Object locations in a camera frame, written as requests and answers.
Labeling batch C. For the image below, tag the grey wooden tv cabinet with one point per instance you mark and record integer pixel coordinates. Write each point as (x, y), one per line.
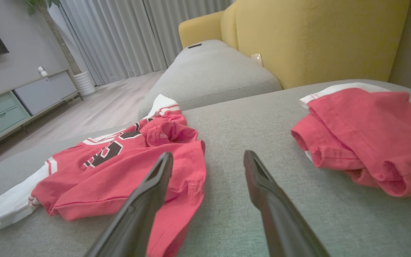
(45, 91)

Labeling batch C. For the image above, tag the indoor potted tree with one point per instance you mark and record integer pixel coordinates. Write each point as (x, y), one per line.
(57, 39)

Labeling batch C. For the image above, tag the small pale card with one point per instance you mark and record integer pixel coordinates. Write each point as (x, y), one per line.
(257, 58)

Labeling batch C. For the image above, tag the small white home camera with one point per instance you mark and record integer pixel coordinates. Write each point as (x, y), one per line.
(42, 70)

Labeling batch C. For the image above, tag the black remote control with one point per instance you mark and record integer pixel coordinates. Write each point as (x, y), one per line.
(194, 45)

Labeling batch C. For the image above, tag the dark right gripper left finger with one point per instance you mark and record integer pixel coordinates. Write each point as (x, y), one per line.
(141, 214)

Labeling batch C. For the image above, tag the large grey sofa seat cushion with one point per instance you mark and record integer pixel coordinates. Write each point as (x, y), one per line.
(212, 78)

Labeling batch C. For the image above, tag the yellow sofa end backrest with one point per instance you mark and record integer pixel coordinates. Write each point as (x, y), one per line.
(200, 28)

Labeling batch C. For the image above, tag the large yellow sofa backrest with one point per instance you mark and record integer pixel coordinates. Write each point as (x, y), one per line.
(319, 39)

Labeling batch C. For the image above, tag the white ribbed plant pot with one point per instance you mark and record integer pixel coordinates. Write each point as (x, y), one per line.
(84, 84)

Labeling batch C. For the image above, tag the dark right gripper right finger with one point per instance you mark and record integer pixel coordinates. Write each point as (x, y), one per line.
(277, 214)

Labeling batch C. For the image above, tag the grey pleated curtain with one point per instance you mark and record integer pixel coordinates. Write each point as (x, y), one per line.
(120, 35)

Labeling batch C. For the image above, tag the narrow yellow sofa backrest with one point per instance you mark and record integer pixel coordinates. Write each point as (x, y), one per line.
(228, 25)

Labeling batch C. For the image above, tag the red garment with white band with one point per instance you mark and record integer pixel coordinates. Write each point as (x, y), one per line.
(369, 135)

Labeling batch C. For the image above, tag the red jersey garment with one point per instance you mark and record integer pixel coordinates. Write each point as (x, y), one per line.
(95, 185)

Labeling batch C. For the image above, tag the small grey sofa seat cushion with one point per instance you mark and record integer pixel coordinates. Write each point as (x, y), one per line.
(214, 44)

